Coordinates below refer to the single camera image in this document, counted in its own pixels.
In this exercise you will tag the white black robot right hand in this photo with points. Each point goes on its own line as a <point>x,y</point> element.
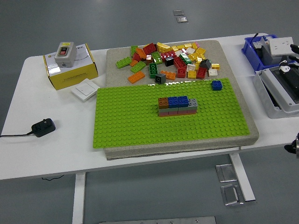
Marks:
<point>285,67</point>

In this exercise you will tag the blue two-by-two brick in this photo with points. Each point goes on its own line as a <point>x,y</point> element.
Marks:
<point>173,102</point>
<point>183,101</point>
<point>216,85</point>

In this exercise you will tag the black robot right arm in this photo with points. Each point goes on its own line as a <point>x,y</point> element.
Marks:
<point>292,147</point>

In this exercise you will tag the yellow small brick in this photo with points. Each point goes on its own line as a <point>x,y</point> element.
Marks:
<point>194,56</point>
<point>181,46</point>
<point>175,48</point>
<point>197,66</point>
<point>201,51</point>
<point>192,74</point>
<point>188,45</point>
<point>215,66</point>
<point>195,45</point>

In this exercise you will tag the white tile brick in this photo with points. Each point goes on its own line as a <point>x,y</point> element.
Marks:
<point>190,50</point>
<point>191,67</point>
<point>213,72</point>
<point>179,53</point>

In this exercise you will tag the dark grey slope brick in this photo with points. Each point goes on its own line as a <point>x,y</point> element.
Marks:
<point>205,63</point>

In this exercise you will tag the red two-by-two brick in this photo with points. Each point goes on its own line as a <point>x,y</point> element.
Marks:
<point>201,72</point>
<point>181,72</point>

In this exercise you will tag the pink small brick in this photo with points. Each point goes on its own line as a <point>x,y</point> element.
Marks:
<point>198,44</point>

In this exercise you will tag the grey two-by-four brick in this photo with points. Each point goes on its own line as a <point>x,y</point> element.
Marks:
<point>193,104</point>

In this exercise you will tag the dark green brick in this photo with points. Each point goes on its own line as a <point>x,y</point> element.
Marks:
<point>185,58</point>
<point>153,70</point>

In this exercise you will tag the red two-by-four brick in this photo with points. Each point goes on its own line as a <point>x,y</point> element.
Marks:
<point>179,62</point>

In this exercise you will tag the pink two-by-four brick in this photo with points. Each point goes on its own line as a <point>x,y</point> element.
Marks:
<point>167,114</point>
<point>187,113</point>

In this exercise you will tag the black brick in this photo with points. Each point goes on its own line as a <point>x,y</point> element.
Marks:
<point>169,61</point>

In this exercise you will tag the orange two-by-four brick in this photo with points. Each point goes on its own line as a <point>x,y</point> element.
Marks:
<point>136,77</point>
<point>168,75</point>

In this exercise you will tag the glossy red brick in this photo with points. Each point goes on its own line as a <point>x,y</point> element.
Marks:
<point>168,54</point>

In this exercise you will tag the yellow curved brick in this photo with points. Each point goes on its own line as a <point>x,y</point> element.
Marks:
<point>163,47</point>

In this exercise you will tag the dark grey two-by-two brick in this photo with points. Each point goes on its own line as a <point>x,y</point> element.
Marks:
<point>160,79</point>

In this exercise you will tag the grey-green flat brick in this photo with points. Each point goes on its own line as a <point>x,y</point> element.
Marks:
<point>167,109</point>

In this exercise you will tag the brown two-by-two brick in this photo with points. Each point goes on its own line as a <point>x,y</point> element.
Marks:
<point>163,102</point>

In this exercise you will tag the light green two-by-four brick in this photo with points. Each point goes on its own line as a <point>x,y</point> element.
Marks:
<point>138,67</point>
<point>123,62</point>

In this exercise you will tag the small orange brick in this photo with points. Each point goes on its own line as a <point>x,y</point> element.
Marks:
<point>133,63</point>

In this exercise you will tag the green narrow brick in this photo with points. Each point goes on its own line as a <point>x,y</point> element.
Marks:
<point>133,50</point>

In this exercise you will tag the green studded baseplate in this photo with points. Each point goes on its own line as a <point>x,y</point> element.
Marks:
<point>128,121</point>

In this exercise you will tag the dark grey metal box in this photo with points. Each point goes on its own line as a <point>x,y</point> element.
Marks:
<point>268,58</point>

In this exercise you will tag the white socket panel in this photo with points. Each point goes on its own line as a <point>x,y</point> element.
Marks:
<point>280,46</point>

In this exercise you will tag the small white grey device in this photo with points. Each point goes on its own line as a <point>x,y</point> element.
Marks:
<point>259,44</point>

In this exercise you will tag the blue plastic bin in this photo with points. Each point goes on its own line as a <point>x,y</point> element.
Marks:
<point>248,50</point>

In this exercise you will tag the small metal floor plate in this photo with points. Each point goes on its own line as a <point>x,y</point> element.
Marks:
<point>177,12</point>
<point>182,19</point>

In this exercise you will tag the white table leg with foot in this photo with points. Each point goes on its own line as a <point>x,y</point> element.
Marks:
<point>243,177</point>

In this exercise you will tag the metal floor outlet cover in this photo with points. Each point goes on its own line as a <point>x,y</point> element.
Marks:
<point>231,195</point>
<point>226,173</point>

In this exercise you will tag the grey-brown foam mat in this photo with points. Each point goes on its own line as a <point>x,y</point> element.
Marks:
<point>112,77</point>

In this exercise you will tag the long grey metal plate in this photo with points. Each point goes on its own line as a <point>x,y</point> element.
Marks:
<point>156,220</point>

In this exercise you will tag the yellow white cardboard box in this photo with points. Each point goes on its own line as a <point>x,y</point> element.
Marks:
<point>72,77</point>

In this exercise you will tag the black power adapter plug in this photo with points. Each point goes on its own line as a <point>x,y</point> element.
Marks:
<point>43,127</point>

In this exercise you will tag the grey electrical enclosure box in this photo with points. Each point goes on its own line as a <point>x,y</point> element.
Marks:
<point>264,93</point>

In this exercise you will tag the white wall switch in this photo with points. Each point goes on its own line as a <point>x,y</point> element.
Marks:
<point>85,89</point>

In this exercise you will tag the grey push-button switch box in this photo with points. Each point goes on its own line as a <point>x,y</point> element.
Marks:
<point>65,54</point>

